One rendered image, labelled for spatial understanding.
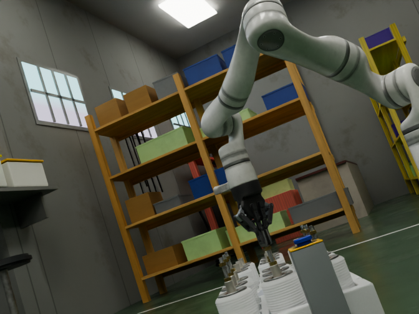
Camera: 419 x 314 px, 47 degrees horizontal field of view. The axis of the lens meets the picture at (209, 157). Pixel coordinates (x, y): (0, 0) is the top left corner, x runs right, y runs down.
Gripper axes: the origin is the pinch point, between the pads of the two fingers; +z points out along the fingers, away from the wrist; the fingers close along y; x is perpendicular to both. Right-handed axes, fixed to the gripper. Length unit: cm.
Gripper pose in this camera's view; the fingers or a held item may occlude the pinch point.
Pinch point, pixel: (264, 238)
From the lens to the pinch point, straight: 121.7
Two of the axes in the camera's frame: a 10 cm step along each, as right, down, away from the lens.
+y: 7.3, -1.4, 6.7
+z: 3.3, 9.3, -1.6
